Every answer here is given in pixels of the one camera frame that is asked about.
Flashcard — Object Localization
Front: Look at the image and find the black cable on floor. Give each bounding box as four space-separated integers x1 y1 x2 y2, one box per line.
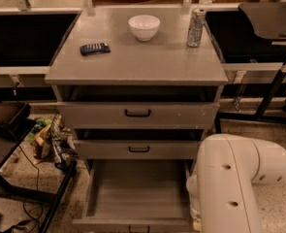
6 139 46 233

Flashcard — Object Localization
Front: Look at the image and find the grey middle drawer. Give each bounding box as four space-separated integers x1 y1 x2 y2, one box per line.
74 140 199 159

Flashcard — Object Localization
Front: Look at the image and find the grey top drawer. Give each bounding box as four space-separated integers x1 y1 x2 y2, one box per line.
57 102 219 129

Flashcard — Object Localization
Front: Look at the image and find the black table right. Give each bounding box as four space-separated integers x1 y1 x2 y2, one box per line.
215 2 286 124

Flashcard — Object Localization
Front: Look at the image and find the black side table left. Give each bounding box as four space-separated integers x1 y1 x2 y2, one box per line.
0 102 77 233

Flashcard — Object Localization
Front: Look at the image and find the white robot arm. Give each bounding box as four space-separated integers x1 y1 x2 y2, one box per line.
186 134 286 233

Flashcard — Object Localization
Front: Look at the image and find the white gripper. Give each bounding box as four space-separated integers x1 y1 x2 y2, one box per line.
186 175 202 231

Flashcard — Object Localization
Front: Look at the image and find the grey drawer cabinet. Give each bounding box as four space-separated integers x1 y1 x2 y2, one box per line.
44 5 230 186

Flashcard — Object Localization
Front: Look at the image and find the dark snack bar package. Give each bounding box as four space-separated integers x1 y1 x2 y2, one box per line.
79 43 111 56

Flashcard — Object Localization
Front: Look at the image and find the white bowl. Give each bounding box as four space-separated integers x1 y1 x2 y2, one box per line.
128 15 161 41

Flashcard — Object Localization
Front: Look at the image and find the grey bottom drawer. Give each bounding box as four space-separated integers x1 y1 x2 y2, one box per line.
73 159 193 233

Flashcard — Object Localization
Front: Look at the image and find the grey drawer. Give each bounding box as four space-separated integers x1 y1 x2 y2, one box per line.
73 159 193 233
74 140 199 159
57 102 219 129

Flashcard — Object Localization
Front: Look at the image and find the silver drink can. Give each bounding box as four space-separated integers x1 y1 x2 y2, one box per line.
187 9 207 48

